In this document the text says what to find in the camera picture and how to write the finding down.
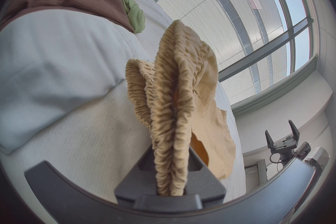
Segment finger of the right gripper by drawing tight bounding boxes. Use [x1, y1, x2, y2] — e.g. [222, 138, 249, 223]
[265, 130, 276, 151]
[288, 120, 300, 143]

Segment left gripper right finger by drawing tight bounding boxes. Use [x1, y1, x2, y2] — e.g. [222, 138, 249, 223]
[183, 147, 226, 204]

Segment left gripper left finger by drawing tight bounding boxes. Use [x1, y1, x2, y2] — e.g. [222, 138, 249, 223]
[114, 144, 158, 204]

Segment tan trousers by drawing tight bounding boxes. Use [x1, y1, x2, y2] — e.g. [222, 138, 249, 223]
[125, 19, 237, 197]

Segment bed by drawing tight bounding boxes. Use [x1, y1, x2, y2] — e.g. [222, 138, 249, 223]
[0, 0, 248, 205]

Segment window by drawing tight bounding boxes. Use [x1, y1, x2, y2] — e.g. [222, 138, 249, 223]
[140, 0, 319, 117]

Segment pale blue quilt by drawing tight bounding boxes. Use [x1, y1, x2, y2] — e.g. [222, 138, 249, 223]
[0, 5, 139, 154]

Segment green garment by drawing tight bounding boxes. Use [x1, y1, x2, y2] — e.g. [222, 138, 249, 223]
[119, 0, 145, 34]

